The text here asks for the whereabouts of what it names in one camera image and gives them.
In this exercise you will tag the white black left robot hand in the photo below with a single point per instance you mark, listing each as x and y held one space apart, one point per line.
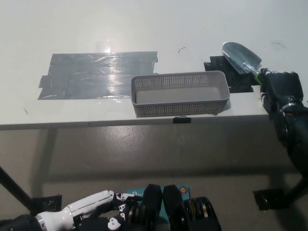
77 209

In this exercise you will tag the large grey duct tape patch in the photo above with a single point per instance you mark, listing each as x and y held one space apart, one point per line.
91 77

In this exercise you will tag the small black tape strip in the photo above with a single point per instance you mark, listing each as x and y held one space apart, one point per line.
181 119

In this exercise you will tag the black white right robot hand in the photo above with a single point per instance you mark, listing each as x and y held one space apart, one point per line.
281 89

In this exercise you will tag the grey perforated plastic basket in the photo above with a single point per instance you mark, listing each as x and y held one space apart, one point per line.
173 96

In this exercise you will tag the black tape patch on table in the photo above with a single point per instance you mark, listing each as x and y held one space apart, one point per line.
219 65

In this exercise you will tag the black teal robot torso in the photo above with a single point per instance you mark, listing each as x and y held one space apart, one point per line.
173 207

